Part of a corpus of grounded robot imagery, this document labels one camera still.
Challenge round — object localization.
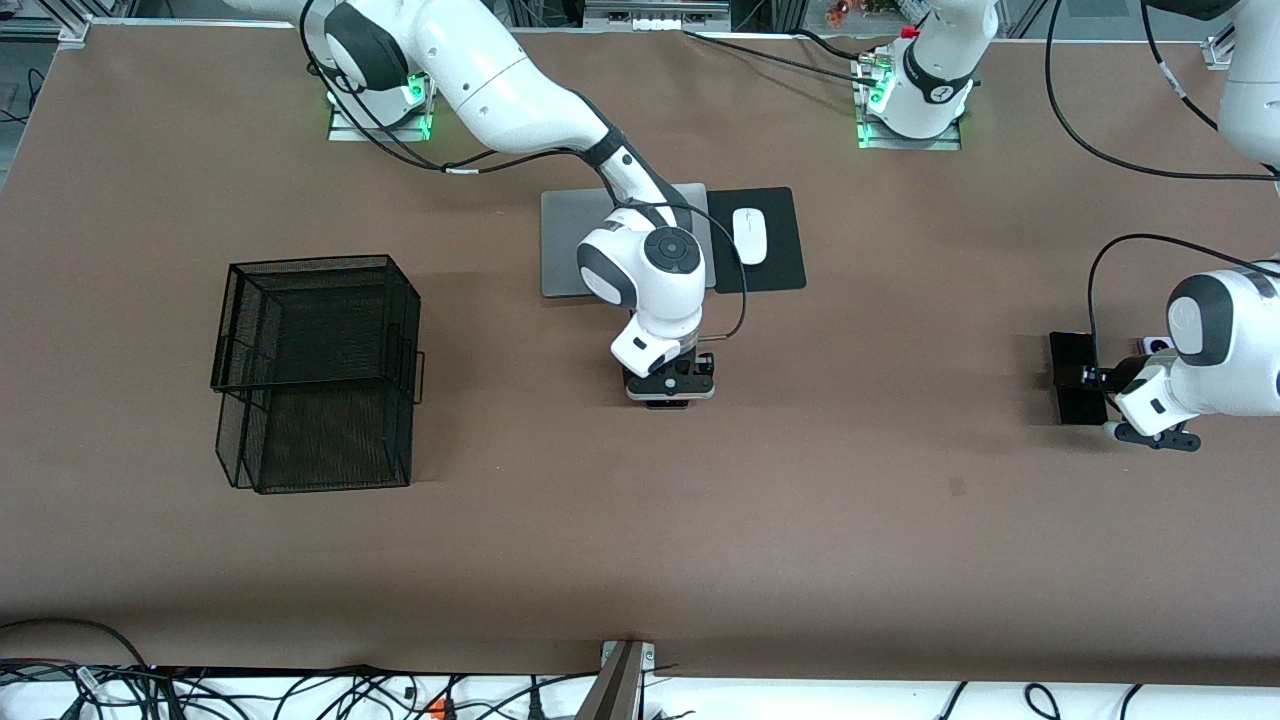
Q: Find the long black slab phone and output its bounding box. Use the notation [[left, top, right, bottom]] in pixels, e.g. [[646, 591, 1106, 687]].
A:
[[1047, 330, 1110, 427]]

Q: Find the black mouse pad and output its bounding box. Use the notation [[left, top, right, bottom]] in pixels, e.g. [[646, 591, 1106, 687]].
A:
[[706, 187, 807, 295]]

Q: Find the white computer mouse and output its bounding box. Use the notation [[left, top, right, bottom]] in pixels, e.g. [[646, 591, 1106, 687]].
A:
[[732, 207, 769, 266]]

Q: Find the silver closed laptop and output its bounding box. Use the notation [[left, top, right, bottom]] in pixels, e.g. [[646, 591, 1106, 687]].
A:
[[540, 183, 717, 299]]

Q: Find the black mesh two-tier tray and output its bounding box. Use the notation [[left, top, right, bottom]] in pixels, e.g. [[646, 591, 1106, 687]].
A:
[[210, 254, 426, 495]]

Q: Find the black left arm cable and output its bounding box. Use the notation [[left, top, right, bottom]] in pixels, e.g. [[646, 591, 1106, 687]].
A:
[[1044, 0, 1280, 377]]

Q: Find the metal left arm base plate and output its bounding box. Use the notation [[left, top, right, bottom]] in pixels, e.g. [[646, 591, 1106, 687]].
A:
[[857, 108, 963, 152]]

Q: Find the grey camera mount pole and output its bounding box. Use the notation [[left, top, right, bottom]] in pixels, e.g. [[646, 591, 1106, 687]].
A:
[[575, 640, 658, 720]]

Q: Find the black cable across table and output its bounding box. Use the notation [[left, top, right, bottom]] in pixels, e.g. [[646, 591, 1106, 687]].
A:
[[682, 29, 883, 87]]

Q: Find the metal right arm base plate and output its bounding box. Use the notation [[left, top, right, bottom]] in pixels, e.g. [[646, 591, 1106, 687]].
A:
[[328, 98, 434, 143]]

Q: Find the black looping floor cable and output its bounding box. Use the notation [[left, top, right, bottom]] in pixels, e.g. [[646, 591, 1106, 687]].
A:
[[0, 617, 153, 691]]

